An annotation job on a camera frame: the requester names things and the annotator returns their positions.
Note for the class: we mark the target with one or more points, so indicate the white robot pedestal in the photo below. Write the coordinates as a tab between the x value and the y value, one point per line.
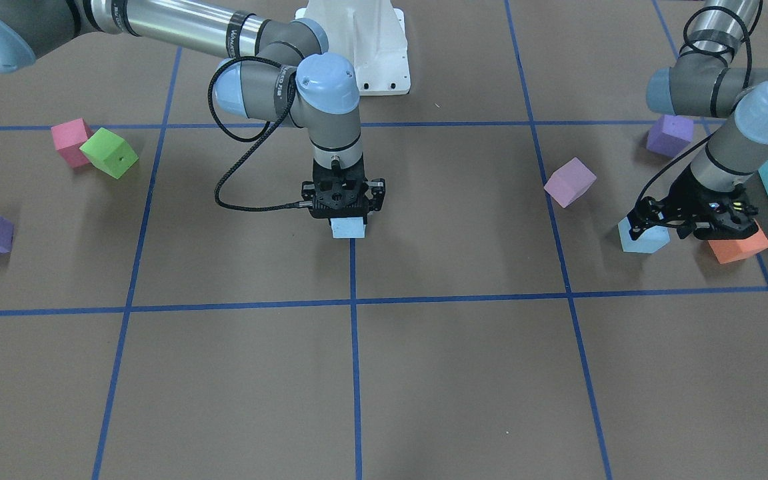
372	35

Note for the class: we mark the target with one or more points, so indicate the red pink block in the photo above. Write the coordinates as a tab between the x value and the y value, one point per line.
68	138

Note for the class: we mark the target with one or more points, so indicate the light blue block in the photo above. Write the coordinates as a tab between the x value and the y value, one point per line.
649	242
348	227

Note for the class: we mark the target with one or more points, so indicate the far orange block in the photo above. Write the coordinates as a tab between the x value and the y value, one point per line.
732	250

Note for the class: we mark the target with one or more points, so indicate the far lilac block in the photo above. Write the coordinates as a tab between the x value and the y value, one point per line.
569	182

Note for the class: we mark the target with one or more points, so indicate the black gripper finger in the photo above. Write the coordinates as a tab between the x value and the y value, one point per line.
646	216

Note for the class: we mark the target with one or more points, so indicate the far dark purple block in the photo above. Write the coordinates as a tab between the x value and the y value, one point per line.
670	135

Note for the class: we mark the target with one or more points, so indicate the green block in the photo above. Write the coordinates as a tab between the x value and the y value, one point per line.
109	153

